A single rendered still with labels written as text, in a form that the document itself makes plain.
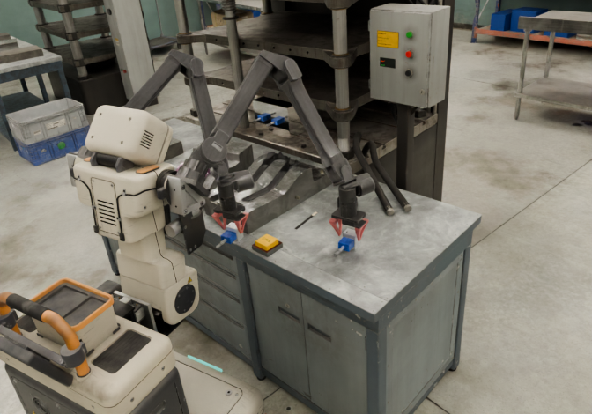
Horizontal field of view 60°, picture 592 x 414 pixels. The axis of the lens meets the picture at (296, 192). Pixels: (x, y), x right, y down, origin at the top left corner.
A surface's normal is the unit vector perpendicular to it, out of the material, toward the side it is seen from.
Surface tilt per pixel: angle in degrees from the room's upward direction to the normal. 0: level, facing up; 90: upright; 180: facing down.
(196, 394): 0
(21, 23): 90
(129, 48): 90
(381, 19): 90
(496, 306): 0
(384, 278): 0
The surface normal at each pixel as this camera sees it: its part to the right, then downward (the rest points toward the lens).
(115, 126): -0.42, -0.26
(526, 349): -0.07, -0.88
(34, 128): 0.70, 0.30
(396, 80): -0.68, 0.39
